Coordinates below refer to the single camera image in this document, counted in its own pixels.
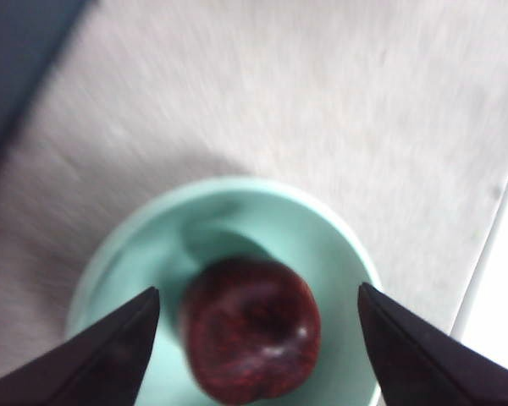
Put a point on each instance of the dark red plum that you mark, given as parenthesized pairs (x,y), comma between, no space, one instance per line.
(250,330)

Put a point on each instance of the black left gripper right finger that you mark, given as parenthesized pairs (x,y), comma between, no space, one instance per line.
(427,372)

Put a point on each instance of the black rectangular tray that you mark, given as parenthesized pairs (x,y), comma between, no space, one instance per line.
(17,51)

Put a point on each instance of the teal ribbed bowl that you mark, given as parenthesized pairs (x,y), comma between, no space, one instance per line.
(135,254)

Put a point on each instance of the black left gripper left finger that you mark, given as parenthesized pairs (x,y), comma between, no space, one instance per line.
(97,368)

